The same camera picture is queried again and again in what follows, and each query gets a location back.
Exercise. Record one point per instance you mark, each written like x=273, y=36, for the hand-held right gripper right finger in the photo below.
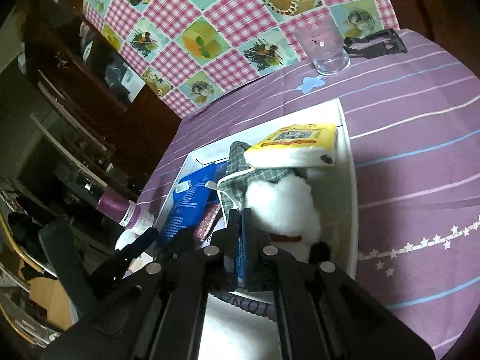
x=249, y=266

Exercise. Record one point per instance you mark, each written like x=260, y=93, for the white plush toy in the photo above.
x=281, y=202

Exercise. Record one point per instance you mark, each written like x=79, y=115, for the clear glass cup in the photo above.
x=326, y=52

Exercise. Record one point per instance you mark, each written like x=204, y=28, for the brown cardboard box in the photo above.
x=50, y=302

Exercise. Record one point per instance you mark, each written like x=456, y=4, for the grey plaid cloth pouch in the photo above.
x=240, y=157

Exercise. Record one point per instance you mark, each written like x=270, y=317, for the purple printed tablecloth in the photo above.
x=412, y=157

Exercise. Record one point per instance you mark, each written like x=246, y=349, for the blue plastic packet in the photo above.
x=187, y=202

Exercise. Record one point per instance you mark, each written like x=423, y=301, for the pink glitter sponge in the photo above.
x=208, y=221

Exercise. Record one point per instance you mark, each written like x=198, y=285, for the white shallow cardboard box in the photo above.
x=345, y=195

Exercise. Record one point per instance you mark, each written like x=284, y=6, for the purple canister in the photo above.
x=120, y=208

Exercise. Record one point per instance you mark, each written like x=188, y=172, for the yellow tissue pack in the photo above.
x=296, y=153

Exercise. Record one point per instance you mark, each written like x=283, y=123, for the dark wooden cabinet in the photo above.
x=112, y=127

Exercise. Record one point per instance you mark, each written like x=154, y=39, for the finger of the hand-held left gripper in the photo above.
x=176, y=243
x=146, y=237

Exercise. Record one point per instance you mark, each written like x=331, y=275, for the black plastic clip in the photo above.
x=382, y=43

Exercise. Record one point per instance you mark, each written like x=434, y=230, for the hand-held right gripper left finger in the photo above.
x=239, y=266

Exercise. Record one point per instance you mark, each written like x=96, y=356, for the pink checkered printed cloth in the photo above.
x=232, y=18

